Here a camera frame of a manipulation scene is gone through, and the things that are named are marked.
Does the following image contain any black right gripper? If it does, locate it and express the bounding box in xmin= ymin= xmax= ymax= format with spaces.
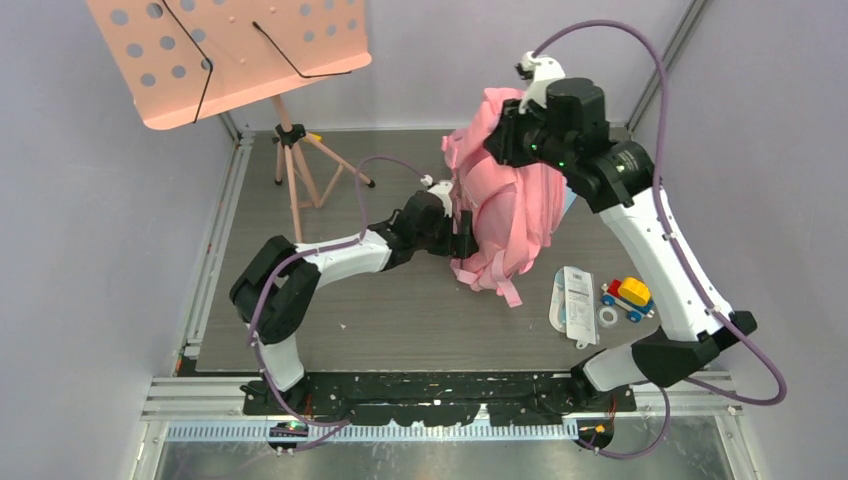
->
xmin=481 ymin=95 xmax=572 ymax=175

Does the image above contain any light blue thin notebook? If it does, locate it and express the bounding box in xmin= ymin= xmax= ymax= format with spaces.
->
xmin=563 ymin=187 xmax=576 ymax=213

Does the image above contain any pink student backpack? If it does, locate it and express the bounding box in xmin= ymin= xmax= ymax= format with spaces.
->
xmin=441 ymin=87 xmax=567 ymax=308

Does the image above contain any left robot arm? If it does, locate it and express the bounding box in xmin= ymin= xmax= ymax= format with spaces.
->
xmin=229 ymin=187 xmax=478 ymax=414

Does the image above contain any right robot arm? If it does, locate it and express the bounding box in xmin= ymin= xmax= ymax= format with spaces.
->
xmin=484 ymin=78 xmax=757 ymax=411

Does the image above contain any green tape strip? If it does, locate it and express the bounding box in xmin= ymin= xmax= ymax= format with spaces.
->
xmin=522 ymin=119 xmax=547 ymax=130

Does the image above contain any white packaged toothbrush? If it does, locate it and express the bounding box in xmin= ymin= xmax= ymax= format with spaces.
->
xmin=549 ymin=266 xmax=599 ymax=350

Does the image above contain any clear tape roll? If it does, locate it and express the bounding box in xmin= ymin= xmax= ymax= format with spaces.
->
xmin=597 ymin=306 xmax=619 ymax=328

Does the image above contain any colourful toy train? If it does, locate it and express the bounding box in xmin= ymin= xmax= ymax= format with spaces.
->
xmin=601 ymin=276 xmax=655 ymax=323

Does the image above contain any pink music stand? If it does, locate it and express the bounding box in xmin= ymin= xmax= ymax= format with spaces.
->
xmin=87 ymin=1 xmax=371 ymax=240

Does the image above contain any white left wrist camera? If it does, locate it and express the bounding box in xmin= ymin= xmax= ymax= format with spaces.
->
xmin=420 ymin=174 xmax=454 ymax=218

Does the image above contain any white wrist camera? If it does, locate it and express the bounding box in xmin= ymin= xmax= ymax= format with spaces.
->
xmin=516 ymin=51 xmax=566 ymax=114
xmin=420 ymin=174 xmax=454 ymax=218

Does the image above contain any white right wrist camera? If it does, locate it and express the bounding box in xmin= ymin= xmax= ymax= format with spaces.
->
xmin=516 ymin=51 xmax=566 ymax=114

